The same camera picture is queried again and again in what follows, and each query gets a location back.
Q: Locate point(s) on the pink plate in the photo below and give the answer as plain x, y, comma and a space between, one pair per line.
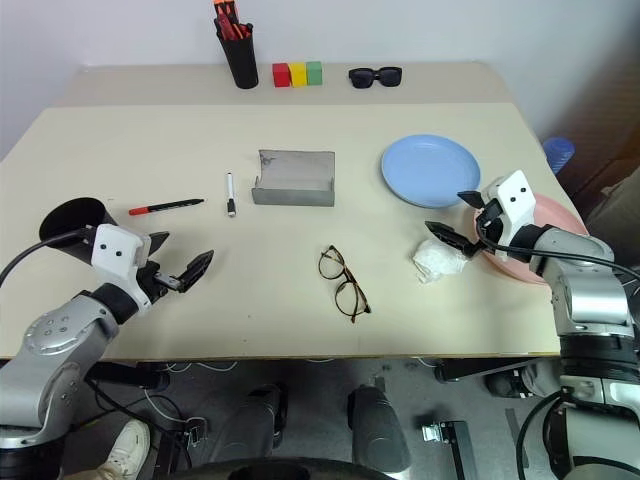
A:
550, 215

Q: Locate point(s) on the black marker with red cap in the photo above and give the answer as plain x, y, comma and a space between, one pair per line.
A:
165, 206

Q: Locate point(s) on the red wooden block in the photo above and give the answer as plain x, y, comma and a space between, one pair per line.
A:
281, 75

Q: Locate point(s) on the blue plate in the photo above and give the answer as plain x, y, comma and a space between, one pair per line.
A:
430, 170

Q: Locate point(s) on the dark rounded robot leg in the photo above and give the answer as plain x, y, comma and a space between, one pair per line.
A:
377, 430
260, 425

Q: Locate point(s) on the black pen cup with pens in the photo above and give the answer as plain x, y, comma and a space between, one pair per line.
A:
240, 62

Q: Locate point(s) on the empty black pen cup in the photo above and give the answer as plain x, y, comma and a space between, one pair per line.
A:
75, 220

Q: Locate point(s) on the brown wooden furniture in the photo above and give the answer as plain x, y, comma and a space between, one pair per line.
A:
612, 200

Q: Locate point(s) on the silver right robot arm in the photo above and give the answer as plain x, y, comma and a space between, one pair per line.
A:
590, 285

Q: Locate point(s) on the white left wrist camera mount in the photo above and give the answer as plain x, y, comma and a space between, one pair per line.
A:
114, 250

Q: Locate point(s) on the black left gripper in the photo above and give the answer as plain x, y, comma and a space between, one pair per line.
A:
159, 282

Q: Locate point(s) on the red pen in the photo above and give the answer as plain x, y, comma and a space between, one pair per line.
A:
245, 30
225, 27

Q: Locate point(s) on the white sneaker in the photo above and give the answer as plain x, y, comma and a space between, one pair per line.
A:
125, 450

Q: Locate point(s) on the dark curved robot torso edge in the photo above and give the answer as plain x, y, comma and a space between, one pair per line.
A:
290, 469

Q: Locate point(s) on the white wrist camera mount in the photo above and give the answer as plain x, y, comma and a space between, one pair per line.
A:
114, 250
515, 200

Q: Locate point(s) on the tortoiseshell eyeglasses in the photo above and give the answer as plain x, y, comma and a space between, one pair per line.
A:
345, 280

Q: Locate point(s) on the tall orange red marker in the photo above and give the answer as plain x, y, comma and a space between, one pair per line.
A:
222, 9

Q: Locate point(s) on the green wooden block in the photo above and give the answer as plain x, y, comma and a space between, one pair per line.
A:
314, 73

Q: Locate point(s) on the white marker with black cap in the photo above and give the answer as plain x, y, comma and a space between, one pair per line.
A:
230, 192

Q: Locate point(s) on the metal caster bracket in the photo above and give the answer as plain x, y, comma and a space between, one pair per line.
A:
447, 440

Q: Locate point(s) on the crumpled white tissue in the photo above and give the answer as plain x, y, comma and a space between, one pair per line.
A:
436, 260

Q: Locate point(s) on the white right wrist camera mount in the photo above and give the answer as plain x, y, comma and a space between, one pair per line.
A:
515, 200

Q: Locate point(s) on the blue plastic cup stack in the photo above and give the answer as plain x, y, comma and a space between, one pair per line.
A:
559, 152

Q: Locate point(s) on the black sunglasses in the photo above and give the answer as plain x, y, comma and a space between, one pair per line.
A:
375, 76

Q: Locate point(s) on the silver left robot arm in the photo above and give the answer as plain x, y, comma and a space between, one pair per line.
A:
55, 350

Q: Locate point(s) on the yellow wooden block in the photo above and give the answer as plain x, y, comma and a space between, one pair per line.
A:
298, 74

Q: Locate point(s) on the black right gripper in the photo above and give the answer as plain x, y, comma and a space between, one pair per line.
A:
491, 227

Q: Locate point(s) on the black table base bar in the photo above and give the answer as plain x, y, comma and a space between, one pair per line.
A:
130, 375
480, 369

